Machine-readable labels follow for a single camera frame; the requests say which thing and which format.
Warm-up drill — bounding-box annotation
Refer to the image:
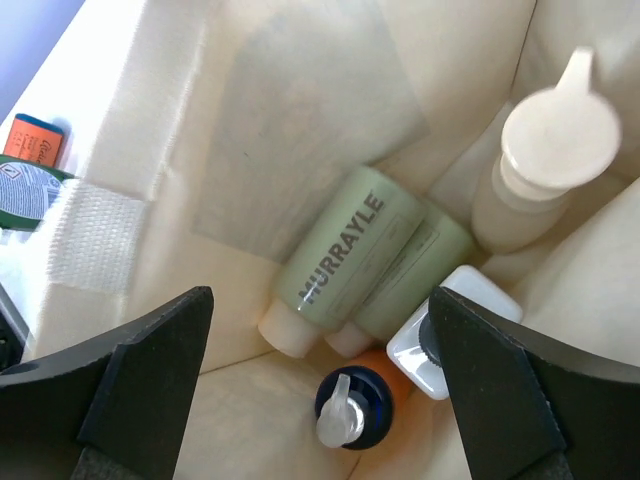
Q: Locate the pale green bottle white cap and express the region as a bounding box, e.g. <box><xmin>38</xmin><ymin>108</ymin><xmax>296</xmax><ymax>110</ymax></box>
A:
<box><xmin>258</xmin><ymin>167</ymin><xmax>423</xmax><ymax>358</ymax></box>

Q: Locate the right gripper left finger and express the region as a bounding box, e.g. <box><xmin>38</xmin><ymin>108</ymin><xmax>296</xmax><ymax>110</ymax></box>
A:
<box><xmin>1</xmin><ymin>286</ymin><xmax>214</xmax><ymax>479</ymax></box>

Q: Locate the white bottle black cap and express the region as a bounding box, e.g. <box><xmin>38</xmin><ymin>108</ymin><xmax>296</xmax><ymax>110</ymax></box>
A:
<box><xmin>386</xmin><ymin>265</ymin><xmax>523</xmax><ymax>401</ymax></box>

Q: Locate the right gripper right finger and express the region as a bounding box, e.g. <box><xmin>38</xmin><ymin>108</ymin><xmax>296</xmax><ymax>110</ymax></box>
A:
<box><xmin>429</xmin><ymin>287</ymin><xmax>639</xmax><ymax>479</ymax></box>

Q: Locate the cream canvas tote bag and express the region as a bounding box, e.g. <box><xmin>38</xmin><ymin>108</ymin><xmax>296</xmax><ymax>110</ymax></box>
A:
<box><xmin>7</xmin><ymin>1</ymin><xmax>639</xmax><ymax>479</ymax></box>

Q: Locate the beige pump bottle in bag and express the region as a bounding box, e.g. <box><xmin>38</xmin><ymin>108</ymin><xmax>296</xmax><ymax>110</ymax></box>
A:
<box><xmin>471</xmin><ymin>47</ymin><xmax>622</xmax><ymax>254</ymax></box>

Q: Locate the orange pump bottle blue top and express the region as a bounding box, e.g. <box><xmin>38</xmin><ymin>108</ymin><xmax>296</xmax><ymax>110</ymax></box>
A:
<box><xmin>314</xmin><ymin>349</ymin><xmax>412</xmax><ymax>451</ymax></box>

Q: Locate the small orange bottle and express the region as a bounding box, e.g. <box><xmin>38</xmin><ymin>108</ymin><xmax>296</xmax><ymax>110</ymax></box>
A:
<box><xmin>3</xmin><ymin>113</ymin><xmax>65</xmax><ymax>167</ymax></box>

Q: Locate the olive green clear bottle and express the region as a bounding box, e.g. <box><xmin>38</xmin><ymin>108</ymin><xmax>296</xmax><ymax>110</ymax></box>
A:
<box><xmin>326</xmin><ymin>203</ymin><xmax>475</xmax><ymax>359</ymax></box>

